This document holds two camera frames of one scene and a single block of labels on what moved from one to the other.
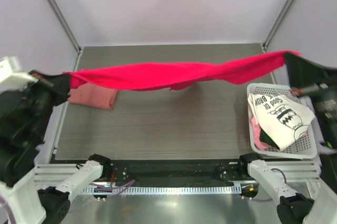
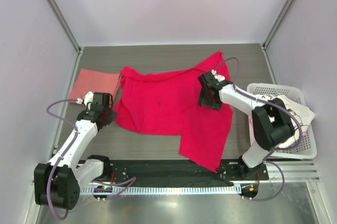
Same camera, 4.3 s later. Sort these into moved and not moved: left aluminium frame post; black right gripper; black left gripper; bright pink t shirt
Moved: black left gripper; black right gripper; bright pink t shirt
Not moved: left aluminium frame post
